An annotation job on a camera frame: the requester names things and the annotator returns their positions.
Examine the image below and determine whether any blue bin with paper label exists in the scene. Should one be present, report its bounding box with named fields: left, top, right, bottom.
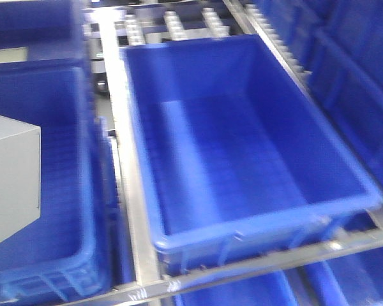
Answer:
left=0, top=1, right=86, bottom=64

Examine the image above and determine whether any blue target bin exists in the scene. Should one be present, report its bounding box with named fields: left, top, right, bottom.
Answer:
left=121, top=35, right=383, bottom=275

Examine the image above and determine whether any gray square base block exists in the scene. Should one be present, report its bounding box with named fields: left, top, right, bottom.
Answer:
left=0, top=115, right=41, bottom=243

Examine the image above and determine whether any steel roller conveyor rack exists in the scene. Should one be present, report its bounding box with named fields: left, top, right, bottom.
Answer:
left=83, top=6, right=383, bottom=305

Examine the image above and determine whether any blue bin left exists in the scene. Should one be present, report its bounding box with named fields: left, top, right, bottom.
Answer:
left=0, top=66, right=111, bottom=305

